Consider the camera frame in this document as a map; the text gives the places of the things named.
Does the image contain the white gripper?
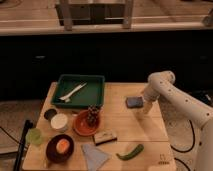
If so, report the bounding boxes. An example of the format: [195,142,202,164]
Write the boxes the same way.
[142,84,160,115]

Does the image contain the blue sponge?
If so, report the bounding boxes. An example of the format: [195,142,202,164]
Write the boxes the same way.
[126,97,143,108]

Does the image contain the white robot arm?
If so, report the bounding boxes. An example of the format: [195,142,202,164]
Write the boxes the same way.
[142,71,213,171]

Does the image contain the green plastic tray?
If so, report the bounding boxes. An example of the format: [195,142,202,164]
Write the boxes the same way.
[51,74,105,109]

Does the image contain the green chili pepper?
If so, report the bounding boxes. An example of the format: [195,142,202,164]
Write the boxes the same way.
[116,144,144,161]

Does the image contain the brown pine cone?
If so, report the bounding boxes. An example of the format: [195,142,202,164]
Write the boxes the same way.
[86,106,100,127]

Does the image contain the wooden block eraser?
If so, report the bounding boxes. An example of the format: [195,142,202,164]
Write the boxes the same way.
[93,131,117,146]

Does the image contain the dark blue floor object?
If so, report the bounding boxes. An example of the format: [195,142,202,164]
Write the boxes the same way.
[200,91,212,105]

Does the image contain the orange bowl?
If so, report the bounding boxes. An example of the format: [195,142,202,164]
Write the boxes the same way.
[73,110,100,136]

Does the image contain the blue folded cloth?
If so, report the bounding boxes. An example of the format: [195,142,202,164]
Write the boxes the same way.
[81,144,110,171]

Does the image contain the white plastic fork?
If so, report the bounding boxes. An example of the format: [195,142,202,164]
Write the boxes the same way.
[59,83,87,102]

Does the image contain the white round container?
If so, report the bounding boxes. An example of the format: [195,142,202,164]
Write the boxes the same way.
[51,114,68,132]

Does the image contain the orange round food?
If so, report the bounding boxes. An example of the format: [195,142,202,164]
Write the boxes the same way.
[56,139,70,154]

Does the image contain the small dark cup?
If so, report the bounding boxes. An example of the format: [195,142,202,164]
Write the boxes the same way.
[44,109,57,121]

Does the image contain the dark brown bowl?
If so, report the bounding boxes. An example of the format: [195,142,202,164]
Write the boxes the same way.
[46,134,74,163]

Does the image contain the light green cup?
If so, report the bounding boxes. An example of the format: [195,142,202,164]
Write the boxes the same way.
[26,128,42,146]

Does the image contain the black stand left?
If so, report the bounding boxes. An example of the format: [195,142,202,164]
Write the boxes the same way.
[13,120,33,171]

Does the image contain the black cable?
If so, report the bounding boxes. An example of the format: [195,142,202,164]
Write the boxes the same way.
[171,119,198,171]

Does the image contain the wooden chair frame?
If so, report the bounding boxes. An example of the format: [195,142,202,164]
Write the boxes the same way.
[55,0,134,31]

